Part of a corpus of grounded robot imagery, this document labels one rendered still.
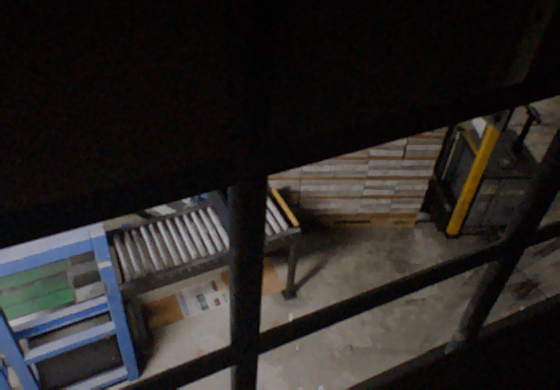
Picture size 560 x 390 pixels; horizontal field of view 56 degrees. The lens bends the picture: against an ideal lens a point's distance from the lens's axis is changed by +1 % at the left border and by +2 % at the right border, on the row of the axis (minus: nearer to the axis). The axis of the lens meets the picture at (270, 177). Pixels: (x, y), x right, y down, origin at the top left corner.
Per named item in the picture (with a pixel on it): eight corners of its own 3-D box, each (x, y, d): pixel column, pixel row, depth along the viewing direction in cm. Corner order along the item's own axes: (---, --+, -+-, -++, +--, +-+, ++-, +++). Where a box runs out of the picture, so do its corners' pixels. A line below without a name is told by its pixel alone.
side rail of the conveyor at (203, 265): (297, 236, 396) (298, 226, 388) (300, 241, 392) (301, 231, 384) (120, 295, 349) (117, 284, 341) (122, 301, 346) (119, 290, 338)
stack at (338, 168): (263, 200, 522) (266, 133, 467) (376, 199, 530) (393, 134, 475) (265, 228, 493) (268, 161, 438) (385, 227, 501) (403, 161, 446)
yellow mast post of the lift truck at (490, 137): (444, 227, 492) (511, 60, 376) (454, 227, 493) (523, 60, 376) (447, 234, 485) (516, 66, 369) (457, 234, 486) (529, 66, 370)
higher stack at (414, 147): (376, 199, 530) (403, 91, 445) (405, 199, 532) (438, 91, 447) (384, 227, 501) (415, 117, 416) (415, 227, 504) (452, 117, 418)
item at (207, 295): (217, 277, 448) (217, 276, 447) (229, 303, 429) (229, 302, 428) (176, 291, 435) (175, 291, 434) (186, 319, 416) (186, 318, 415)
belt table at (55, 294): (102, 236, 385) (100, 227, 378) (123, 305, 341) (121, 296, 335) (-3, 266, 360) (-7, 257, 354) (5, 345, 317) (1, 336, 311)
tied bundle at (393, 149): (360, 134, 473) (365, 113, 458) (392, 134, 475) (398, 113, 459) (367, 160, 445) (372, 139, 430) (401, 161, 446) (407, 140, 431)
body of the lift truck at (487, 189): (437, 188, 547) (459, 127, 494) (488, 188, 550) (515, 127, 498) (458, 238, 495) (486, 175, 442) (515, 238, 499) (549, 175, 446)
